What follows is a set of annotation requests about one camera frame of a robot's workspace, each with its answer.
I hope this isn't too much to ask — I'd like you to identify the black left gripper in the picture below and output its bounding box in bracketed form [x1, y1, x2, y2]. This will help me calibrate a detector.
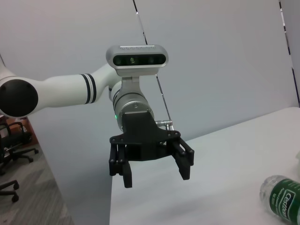
[108, 110, 195, 188]

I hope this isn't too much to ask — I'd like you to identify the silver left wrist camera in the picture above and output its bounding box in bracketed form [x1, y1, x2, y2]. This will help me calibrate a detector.
[105, 44, 170, 94]

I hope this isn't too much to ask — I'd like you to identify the clear green-label water bottle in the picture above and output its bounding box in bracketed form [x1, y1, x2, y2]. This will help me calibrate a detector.
[259, 174, 300, 222]

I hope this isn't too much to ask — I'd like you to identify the black office chair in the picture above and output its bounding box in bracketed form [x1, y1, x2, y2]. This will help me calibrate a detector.
[0, 119, 39, 176]
[0, 179, 20, 203]

